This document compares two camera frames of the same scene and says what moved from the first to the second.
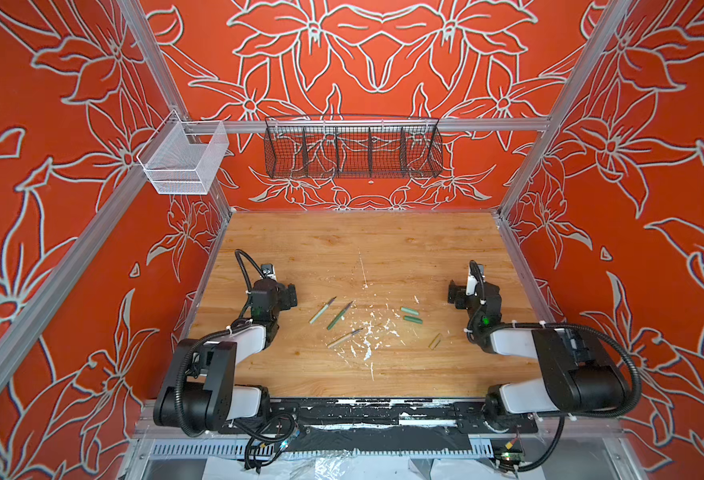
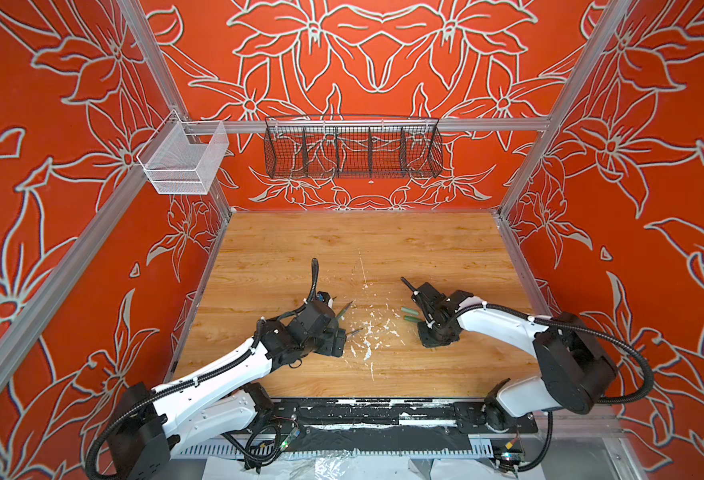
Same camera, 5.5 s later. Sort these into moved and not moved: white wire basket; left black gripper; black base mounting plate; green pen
Moved: left black gripper
Not moved: black base mounting plate; green pen; white wire basket
